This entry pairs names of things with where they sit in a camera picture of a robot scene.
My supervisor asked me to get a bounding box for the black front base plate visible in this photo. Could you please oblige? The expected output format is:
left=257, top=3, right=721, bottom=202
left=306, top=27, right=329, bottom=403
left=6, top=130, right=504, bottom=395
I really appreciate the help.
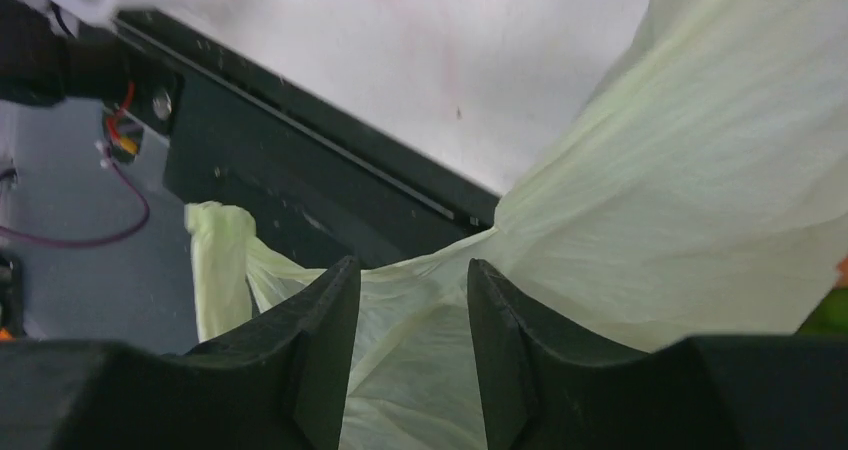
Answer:
left=116, top=12, right=497, bottom=268

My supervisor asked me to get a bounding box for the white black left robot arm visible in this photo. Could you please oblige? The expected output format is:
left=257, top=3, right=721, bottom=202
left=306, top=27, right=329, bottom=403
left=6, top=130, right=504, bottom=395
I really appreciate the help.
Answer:
left=1, top=0, right=132, bottom=107

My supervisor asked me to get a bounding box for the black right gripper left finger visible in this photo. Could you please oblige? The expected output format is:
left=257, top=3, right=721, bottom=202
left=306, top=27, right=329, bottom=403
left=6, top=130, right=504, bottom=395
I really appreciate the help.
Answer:
left=1, top=257, right=360, bottom=449

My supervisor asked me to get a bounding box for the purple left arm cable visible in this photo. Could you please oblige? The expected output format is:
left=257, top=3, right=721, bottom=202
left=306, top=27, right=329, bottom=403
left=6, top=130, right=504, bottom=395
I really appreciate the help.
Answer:
left=0, top=155, right=152, bottom=250

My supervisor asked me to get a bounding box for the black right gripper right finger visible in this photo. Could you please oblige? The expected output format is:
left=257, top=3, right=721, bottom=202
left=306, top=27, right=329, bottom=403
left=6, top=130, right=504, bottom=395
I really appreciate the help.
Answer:
left=467, top=259, right=847, bottom=449

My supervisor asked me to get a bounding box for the pale green plastic bag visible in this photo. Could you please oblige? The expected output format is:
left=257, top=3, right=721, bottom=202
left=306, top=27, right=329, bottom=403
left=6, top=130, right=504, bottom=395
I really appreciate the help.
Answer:
left=184, top=0, right=848, bottom=450

